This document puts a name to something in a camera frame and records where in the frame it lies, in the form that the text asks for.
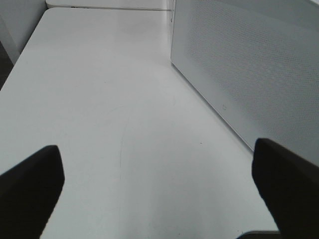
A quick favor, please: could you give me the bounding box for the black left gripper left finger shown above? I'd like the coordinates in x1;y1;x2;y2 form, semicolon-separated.
0;145;65;239

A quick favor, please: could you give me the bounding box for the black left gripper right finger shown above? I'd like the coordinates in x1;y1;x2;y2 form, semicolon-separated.
252;138;319;239

